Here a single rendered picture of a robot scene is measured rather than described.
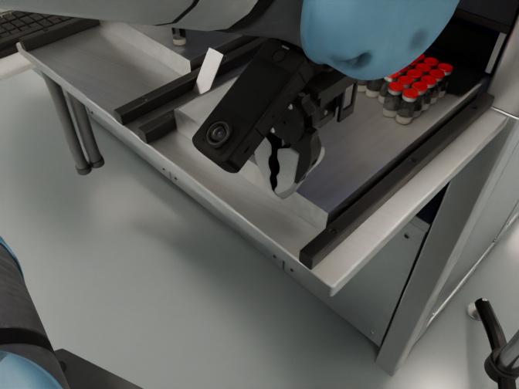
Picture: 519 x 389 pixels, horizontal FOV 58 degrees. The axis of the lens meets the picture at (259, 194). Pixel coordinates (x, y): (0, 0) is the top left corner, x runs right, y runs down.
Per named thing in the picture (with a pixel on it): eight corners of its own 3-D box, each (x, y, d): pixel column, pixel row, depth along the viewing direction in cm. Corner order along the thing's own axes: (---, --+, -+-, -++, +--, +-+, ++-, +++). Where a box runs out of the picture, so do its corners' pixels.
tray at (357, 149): (332, 42, 81) (334, 23, 78) (473, 105, 68) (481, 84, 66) (177, 130, 64) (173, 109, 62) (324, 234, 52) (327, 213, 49)
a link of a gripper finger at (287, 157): (328, 189, 53) (338, 123, 47) (293, 217, 50) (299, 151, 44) (307, 175, 55) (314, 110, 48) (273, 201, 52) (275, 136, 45)
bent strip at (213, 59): (212, 82, 73) (210, 46, 68) (225, 89, 71) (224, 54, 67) (137, 121, 66) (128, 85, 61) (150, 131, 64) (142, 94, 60)
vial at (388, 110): (387, 106, 68) (394, 79, 64) (400, 113, 67) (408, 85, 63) (378, 113, 67) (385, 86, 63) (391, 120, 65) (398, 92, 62)
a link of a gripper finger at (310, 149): (317, 184, 47) (326, 113, 41) (306, 192, 46) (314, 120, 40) (282, 162, 49) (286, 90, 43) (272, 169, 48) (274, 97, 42)
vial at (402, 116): (401, 113, 67) (408, 86, 63) (414, 120, 65) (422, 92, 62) (391, 120, 65) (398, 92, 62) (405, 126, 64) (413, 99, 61)
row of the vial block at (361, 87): (324, 65, 75) (327, 39, 72) (422, 113, 67) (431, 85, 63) (316, 71, 74) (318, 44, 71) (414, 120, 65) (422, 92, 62)
